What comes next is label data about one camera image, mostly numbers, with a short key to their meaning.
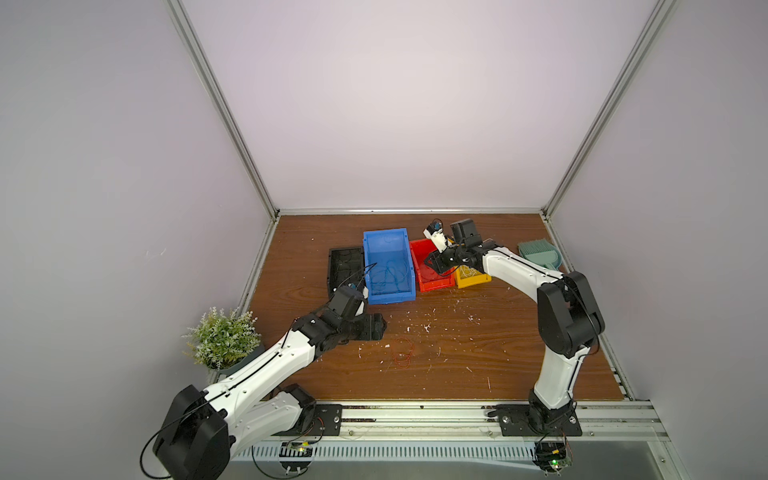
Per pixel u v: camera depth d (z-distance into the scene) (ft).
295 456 2.37
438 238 2.80
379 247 3.50
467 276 3.20
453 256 2.61
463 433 2.38
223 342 2.32
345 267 3.42
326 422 2.40
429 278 3.11
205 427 1.27
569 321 1.61
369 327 2.33
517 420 2.38
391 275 3.31
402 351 2.79
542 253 3.50
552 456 2.26
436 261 2.73
